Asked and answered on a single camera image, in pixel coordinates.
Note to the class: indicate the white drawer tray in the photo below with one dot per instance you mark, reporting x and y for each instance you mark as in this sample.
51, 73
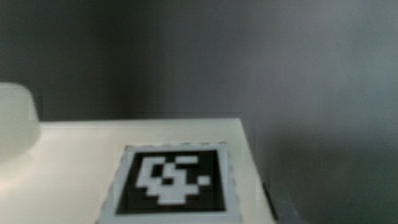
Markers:
124, 172

